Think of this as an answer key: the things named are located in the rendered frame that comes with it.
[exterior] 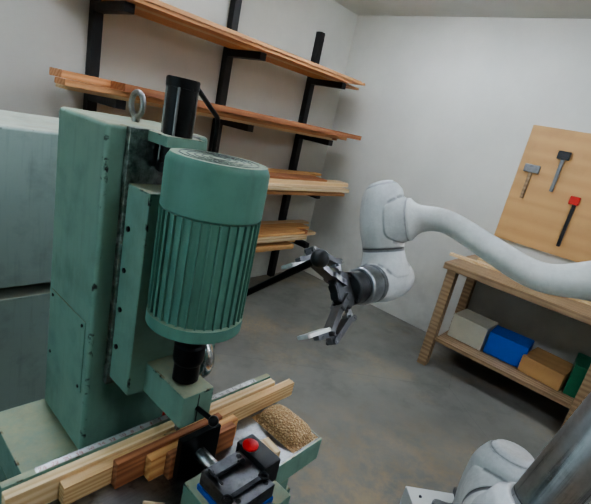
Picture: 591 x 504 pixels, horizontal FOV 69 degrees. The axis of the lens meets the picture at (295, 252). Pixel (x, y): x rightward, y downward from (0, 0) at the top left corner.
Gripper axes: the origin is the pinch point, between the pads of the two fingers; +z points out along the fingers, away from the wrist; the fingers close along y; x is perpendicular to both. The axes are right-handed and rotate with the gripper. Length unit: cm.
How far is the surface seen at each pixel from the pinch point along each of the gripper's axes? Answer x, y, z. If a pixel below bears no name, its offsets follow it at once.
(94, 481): -28.6, -22.5, 31.0
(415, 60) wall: -82, 185, -312
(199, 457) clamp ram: -20.2, -24.5, 15.0
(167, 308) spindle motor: -9.2, 3.8, 22.0
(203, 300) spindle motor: -3.7, 3.7, 18.5
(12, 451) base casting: -58, -17, 36
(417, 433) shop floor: -87, -94, -170
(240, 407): -27.9, -21.1, -2.6
